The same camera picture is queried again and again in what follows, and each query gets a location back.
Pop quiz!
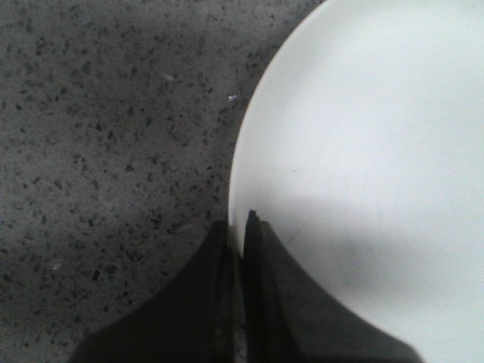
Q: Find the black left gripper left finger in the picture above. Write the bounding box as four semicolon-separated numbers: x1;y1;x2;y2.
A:
71;222;235;362

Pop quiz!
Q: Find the white round plate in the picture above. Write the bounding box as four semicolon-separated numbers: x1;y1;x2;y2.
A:
228;1;483;362

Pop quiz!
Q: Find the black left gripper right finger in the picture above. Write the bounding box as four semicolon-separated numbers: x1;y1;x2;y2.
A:
243;211;421;362

